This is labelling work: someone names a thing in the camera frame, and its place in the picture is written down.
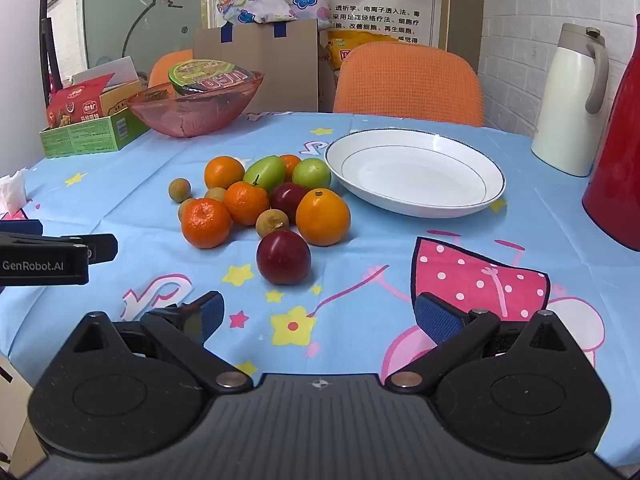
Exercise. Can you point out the orange chair back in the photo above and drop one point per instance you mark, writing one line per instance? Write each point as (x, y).
(410, 85)

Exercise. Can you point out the red snack packet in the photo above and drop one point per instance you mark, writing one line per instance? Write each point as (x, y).
(75, 102)

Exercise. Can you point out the frosted glass door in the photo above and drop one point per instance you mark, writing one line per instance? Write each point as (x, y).
(125, 5)

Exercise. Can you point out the instant noodle cup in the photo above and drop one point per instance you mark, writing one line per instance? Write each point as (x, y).
(207, 77)

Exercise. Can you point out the light wooden panel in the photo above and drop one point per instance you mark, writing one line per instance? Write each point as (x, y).
(17, 410)

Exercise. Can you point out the white paper envelope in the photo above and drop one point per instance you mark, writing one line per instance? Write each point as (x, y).
(112, 71)

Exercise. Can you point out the green plum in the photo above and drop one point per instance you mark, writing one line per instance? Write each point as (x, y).
(311, 173)
(265, 171)

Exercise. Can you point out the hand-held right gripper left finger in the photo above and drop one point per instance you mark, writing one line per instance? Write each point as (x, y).
(210, 312)

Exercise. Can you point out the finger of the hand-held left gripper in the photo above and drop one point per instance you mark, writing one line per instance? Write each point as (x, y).
(102, 248)

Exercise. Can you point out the pink glass bowl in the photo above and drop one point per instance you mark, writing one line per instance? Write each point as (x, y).
(190, 115)

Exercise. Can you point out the red plum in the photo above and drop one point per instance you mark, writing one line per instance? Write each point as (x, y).
(283, 258)
(289, 199)

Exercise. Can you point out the mandarin orange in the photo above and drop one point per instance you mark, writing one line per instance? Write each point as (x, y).
(291, 161)
(206, 223)
(224, 171)
(246, 203)

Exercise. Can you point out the red thermos jug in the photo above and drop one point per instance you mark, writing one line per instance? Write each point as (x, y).
(617, 185)

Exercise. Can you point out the blue printed tablecloth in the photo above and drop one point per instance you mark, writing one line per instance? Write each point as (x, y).
(150, 200)

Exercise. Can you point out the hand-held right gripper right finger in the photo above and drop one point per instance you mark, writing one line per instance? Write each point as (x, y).
(435, 320)

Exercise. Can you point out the kiwi fruit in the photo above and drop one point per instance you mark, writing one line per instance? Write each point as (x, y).
(272, 221)

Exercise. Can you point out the tissue box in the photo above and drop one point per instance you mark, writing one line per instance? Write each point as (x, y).
(20, 222)

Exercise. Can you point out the white thermos jug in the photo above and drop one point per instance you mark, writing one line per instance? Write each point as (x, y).
(562, 110)

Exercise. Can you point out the wall poster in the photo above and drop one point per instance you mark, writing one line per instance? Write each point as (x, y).
(390, 5)

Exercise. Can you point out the yellow plastic bag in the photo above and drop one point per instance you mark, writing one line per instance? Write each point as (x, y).
(350, 45)

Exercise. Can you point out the brown cardboard box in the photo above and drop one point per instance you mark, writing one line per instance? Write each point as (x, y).
(270, 70)

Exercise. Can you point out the green cardboard box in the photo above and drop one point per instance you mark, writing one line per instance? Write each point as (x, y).
(85, 140)

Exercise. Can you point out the white tissue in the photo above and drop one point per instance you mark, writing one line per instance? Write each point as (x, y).
(12, 192)

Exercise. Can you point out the orange chair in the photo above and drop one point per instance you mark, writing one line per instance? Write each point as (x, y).
(410, 85)
(170, 67)

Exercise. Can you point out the large smooth orange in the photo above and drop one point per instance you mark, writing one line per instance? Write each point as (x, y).
(322, 217)

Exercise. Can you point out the longan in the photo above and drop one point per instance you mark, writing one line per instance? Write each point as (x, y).
(216, 193)
(179, 190)
(185, 206)

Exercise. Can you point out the white plate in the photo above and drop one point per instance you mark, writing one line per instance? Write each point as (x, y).
(415, 175)

